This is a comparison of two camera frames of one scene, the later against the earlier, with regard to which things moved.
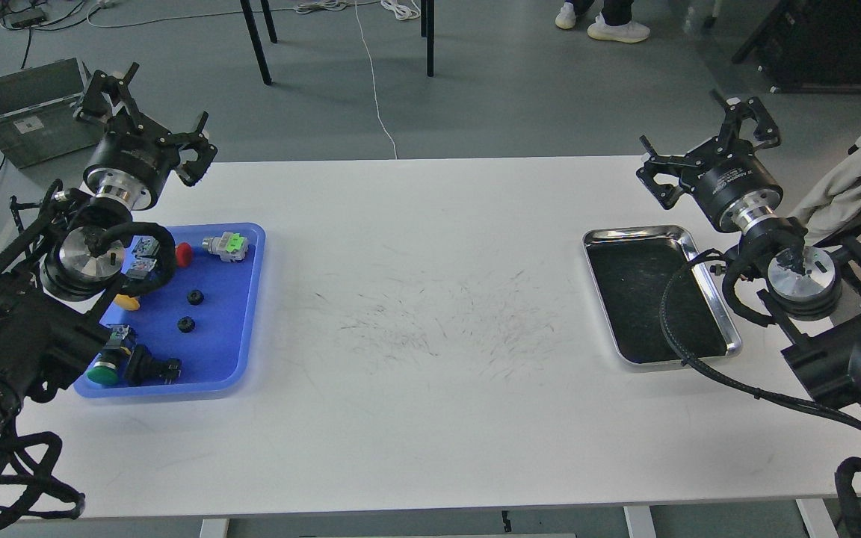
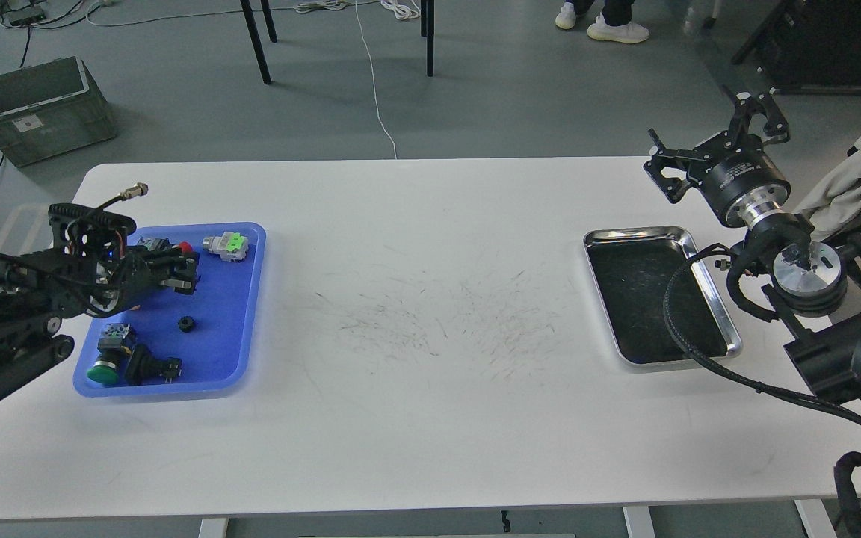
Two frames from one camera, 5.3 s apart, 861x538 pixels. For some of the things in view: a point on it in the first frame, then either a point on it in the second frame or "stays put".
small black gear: (186, 324) stays put
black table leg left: (255, 36) stays put
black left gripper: (134, 157) -> (128, 273)
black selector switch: (143, 369) stays put
